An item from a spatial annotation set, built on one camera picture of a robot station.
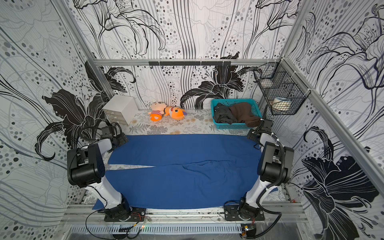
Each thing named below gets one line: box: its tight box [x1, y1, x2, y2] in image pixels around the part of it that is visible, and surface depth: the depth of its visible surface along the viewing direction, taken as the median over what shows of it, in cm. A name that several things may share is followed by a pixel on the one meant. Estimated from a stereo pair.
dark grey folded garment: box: [213, 103, 238, 125], surface depth 100 cm
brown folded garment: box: [229, 102, 261, 128], surface depth 101 cm
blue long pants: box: [93, 134, 279, 210], surface depth 86 cm
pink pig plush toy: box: [148, 101, 167, 122], surface depth 113 cm
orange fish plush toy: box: [164, 106, 187, 121], surface depth 109 cm
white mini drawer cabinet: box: [102, 94, 139, 126], surface depth 108 cm
